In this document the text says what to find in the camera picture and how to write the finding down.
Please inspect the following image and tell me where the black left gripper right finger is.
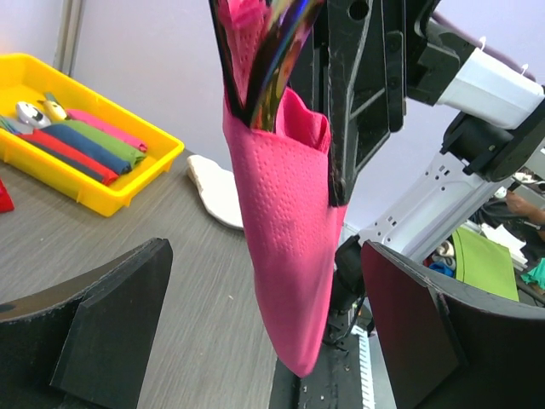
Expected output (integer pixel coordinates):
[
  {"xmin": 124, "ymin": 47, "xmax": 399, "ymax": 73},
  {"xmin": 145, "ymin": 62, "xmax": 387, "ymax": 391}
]
[{"xmin": 361, "ymin": 241, "xmax": 544, "ymax": 408}]

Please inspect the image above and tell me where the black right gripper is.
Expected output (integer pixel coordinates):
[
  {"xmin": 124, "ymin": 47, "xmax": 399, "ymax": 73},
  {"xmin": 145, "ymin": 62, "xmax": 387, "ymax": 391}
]
[{"xmin": 313, "ymin": 1, "xmax": 475, "ymax": 207}]

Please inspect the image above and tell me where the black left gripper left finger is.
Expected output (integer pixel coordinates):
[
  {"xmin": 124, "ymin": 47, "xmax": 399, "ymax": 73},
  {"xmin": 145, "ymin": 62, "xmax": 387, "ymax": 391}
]
[{"xmin": 1, "ymin": 239, "xmax": 173, "ymax": 408}]

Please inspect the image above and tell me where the iridescent spoon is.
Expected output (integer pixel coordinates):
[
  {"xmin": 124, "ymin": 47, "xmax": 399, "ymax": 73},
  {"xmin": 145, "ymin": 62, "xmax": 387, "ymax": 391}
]
[{"xmin": 244, "ymin": 1, "xmax": 324, "ymax": 131}]

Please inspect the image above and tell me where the iridescent purple knife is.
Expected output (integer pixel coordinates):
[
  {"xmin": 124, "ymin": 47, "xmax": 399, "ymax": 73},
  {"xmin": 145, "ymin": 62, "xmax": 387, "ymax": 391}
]
[{"xmin": 209, "ymin": 0, "xmax": 245, "ymax": 122}]

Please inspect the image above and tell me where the pink paper napkin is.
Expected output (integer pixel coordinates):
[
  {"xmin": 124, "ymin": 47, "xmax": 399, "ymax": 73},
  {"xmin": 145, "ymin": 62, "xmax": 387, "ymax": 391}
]
[{"xmin": 221, "ymin": 0, "xmax": 349, "ymax": 379}]

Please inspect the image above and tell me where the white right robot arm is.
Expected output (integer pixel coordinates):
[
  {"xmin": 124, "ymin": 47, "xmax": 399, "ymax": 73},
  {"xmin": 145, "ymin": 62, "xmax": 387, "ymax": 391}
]
[{"xmin": 294, "ymin": 0, "xmax": 544, "ymax": 320}]

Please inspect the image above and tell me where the red napkin cutlery roll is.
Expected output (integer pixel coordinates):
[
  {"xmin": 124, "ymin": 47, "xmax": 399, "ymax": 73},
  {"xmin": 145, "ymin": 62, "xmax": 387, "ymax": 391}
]
[{"xmin": 18, "ymin": 130, "xmax": 118, "ymax": 186}]

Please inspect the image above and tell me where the blue napkin cutlery roll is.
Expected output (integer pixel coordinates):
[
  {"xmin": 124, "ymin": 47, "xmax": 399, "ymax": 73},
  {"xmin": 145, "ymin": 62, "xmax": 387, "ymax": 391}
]
[{"xmin": 15, "ymin": 101, "xmax": 134, "ymax": 184}]

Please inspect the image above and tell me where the black napkin cutlery roll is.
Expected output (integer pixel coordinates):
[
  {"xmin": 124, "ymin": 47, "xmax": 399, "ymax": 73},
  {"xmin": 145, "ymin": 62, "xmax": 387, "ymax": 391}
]
[{"xmin": 0, "ymin": 117, "xmax": 106, "ymax": 184}]

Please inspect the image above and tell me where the stack of red napkins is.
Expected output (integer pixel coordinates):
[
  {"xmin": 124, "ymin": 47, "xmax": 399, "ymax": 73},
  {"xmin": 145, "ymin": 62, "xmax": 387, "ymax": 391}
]
[{"xmin": 0, "ymin": 181, "xmax": 14, "ymax": 213}]

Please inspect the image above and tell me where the white cloth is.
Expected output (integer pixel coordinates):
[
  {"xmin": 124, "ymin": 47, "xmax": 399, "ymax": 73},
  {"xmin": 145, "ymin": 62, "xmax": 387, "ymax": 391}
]
[{"xmin": 186, "ymin": 154, "xmax": 244, "ymax": 230}]

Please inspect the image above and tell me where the yellow plastic bin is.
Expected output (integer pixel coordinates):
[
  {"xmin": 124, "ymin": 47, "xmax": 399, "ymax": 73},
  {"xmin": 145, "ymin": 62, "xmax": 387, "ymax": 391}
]
[{"xmin": 1, "ymin": 54, "xmax": 184, "ymax": 216}]

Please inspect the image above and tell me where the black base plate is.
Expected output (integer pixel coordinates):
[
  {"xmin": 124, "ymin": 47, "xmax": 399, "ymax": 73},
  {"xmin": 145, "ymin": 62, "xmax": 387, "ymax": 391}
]
[{"xmin": 268, "ymin": 311, "xmax": 396, "ymax": 409}]

